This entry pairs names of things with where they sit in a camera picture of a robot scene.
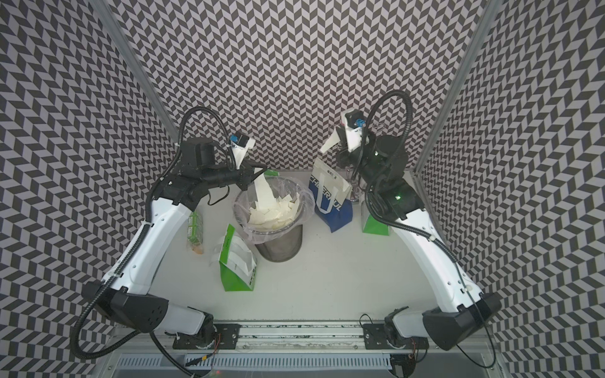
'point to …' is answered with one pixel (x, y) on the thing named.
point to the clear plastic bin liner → (246, 199)
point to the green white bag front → (233, 279)
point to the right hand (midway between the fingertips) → (339, 132)
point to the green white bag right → (372, 224)
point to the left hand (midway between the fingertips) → (264, 169)
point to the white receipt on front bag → (240, 256)
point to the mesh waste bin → (287, 250)
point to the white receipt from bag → (265, 196)
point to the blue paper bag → (332, 194)
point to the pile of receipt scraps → (282, 213)
